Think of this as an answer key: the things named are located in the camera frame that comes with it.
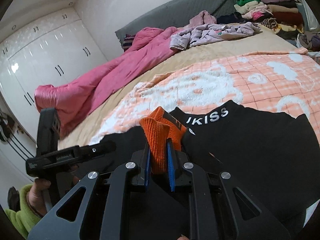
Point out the left hand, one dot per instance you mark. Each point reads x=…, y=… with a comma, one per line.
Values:
x=35, y=196

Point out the orange white plush blanket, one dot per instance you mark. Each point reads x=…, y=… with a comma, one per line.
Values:
x=276, y=82

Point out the white wardrobe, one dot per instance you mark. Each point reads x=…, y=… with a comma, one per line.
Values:
x=52, y=50

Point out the beige bed sheet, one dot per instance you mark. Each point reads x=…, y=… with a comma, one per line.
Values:
x=264, y=41

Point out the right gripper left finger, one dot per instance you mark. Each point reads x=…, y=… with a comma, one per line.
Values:
x=95, y=207

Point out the green sleeve forearm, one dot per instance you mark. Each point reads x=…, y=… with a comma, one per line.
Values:
x=25, y=219

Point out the grey headboard cover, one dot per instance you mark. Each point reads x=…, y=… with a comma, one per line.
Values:
x=175, y=13

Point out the striped dark garment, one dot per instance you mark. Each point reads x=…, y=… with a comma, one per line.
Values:
x=127, y=42

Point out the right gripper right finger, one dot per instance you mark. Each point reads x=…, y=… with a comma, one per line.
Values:
x=220, y=206

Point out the stack of folded clothes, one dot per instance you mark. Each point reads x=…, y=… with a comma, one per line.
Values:
x=283, y=17

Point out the pink quilt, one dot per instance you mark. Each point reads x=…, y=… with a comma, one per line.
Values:
x=79, y=98

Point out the lilac crumpled garment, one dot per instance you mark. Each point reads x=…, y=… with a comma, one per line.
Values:
x=203, y=29

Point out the black sweater with orange cuffs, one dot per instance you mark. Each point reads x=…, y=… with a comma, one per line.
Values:
x=275, y=156

